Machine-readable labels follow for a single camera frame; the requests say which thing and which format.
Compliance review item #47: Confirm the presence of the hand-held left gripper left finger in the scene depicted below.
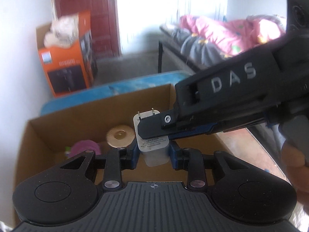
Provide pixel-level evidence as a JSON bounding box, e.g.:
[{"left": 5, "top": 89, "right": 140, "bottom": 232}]
[{"left": 59, "top": 145, "right": 140, "bottom": 191}]

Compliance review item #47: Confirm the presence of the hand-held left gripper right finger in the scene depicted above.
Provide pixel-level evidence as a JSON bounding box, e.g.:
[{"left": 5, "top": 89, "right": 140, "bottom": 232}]
[{"left": 168, "top": 141, "right": 254, "bottom": 191}]

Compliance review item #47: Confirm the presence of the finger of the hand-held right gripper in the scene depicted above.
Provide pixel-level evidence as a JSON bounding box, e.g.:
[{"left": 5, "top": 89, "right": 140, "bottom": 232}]
[{"left": 138, "top": 109, "right": 218, "bottom": 141}]

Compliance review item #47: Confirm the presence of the white charger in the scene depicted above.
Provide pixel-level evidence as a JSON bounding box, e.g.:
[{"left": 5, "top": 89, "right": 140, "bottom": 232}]
[{"left": 133, "top": 108, "right": 169, "bottom": 168}]

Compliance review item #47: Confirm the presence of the cardboard box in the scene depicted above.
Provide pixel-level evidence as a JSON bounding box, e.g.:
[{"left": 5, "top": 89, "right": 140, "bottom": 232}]
[{"left": 13, "top": 83, "right": 286, "bottom": 228}]

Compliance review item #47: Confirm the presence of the person's right hand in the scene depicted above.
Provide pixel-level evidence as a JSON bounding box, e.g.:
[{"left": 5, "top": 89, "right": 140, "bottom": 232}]
[{"left": 281, "top": 140, "right": 309, "bottom": 230}]

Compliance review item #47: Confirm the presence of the purple object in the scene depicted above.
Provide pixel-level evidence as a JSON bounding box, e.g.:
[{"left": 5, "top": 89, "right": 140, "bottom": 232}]
[{"left": 65, "top": 139, "right": 102, "bottom": 160}]

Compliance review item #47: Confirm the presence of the pink blanket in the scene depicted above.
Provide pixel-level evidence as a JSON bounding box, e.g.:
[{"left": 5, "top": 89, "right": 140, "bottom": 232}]
[{"left": 180, "top": 14, "right": 288, "bottom": 59}]

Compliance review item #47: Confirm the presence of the grey blanket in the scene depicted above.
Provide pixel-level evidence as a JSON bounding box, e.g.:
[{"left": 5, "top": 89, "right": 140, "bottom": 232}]
[{"left": 172, "top": 28, "right": 233, "bottom": 68}]

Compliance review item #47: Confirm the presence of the orange box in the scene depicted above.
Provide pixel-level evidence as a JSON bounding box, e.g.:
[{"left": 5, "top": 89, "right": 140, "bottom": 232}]
[{"left": 36, "top": 11, "right": 98, "bottom": 98}]

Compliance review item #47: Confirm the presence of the red door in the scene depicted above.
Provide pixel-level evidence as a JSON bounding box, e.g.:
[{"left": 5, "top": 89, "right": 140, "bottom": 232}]
[{"left": 53, "top": 0, "right": 121, "bottom": 60}]

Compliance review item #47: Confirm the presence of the black bed frame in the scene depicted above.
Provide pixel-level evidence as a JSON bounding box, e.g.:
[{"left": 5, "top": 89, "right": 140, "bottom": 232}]
[{"left": 158, "top": 25, "right": 202, "bottom": 76}]

